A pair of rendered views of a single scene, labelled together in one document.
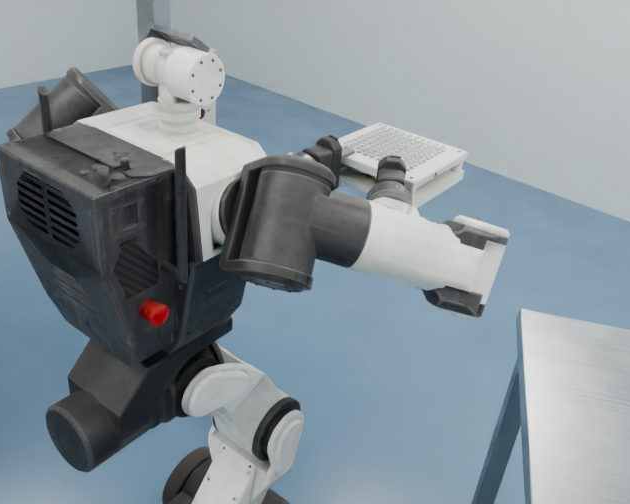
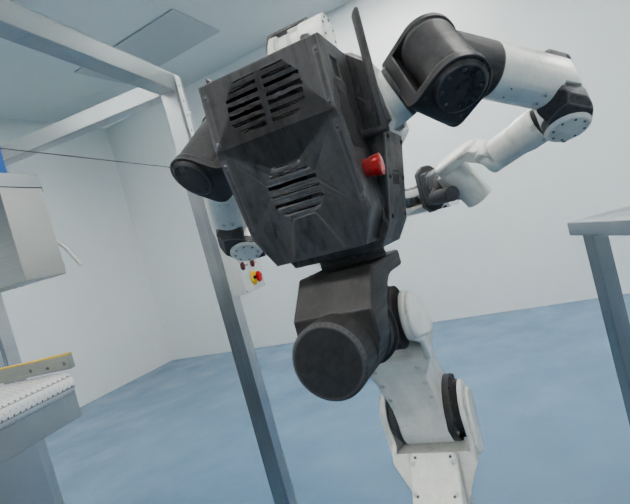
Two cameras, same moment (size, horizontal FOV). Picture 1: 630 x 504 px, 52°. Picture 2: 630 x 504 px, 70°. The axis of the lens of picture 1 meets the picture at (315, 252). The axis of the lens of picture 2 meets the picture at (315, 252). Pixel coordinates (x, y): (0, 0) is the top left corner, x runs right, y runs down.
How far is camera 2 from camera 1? 0.73 m
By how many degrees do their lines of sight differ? 31
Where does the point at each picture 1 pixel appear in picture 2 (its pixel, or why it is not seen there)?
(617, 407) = not seen: outside the picture
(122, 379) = (352, 285)
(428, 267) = (550, 64)
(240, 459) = (437, 456)
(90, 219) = (315, 56)
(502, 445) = (625, 342)
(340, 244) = (490, 52)
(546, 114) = (436, 270)
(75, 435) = (339, 339)
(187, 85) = (322, 26)
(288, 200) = (442, 28)
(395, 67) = not seen: hidden behind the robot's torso
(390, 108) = not seen: hidden behind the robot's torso
